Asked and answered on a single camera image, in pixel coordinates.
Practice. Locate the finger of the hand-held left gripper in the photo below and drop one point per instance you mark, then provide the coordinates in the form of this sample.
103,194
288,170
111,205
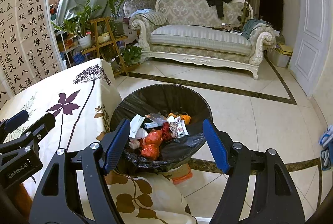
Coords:
17,118
43,125

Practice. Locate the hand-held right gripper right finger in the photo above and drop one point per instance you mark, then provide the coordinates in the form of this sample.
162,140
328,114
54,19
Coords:
216,146

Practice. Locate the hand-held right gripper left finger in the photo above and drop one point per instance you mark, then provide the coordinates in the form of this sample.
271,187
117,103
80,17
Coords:
117,146

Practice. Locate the white tissue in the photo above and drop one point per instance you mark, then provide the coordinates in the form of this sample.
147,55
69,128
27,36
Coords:
141,133

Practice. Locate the white paper packet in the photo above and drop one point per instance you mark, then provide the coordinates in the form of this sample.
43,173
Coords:
136,123

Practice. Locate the white wrapper with red print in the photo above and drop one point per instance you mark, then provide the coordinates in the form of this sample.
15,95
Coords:
178,127

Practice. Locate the grey squeeze tube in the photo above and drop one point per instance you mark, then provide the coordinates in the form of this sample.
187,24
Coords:
153,125

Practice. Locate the clear plastic wrapper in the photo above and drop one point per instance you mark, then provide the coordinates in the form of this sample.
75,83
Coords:
157,117

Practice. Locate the round bin with black bag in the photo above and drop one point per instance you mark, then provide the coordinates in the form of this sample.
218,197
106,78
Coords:
161,96

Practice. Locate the person's left forearm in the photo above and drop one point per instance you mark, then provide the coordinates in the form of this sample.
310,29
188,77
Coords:
24,198

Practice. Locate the orange and white packet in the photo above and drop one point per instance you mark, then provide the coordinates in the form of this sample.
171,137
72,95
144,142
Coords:
182,176

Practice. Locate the floral printed tablecloth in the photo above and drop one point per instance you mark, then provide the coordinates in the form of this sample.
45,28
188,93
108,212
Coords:
78,88

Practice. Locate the blue plastic crate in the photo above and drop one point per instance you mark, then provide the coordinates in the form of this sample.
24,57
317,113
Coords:
77,57

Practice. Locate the small green leafy plant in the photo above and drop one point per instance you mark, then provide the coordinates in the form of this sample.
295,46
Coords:
131,55

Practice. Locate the leafy plant in white pot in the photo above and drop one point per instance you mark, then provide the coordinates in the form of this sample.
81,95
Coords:
84,41

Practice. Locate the wooden plant stand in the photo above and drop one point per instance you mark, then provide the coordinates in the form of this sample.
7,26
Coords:
104,43

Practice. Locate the ornate white sofa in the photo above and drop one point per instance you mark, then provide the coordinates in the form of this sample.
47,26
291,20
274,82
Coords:
197,40

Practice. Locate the grey storage box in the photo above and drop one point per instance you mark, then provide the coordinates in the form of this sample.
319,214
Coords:
279,60

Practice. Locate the blue and white slipper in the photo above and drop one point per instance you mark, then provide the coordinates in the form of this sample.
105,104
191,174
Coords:
326,137

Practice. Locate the blue patterned slipper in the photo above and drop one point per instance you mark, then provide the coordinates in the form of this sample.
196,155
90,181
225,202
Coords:
326,159

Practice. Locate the tall plant in grey pot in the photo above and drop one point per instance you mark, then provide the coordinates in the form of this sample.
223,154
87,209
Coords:
117,27

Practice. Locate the teal knitted blanket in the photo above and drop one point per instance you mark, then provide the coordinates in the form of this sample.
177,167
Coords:
251,26

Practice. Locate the striped cushion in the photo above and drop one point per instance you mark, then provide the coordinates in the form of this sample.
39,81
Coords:
154,18

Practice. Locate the white panelled door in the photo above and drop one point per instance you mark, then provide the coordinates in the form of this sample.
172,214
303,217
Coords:
307,39

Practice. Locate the dark cabinet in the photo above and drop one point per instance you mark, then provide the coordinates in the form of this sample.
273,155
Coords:
270,12

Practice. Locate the ornate white armchair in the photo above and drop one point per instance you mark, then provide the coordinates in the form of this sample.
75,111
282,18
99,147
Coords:
140,1

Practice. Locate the calligraphy wall scroll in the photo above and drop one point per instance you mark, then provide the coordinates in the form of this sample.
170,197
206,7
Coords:
26,39

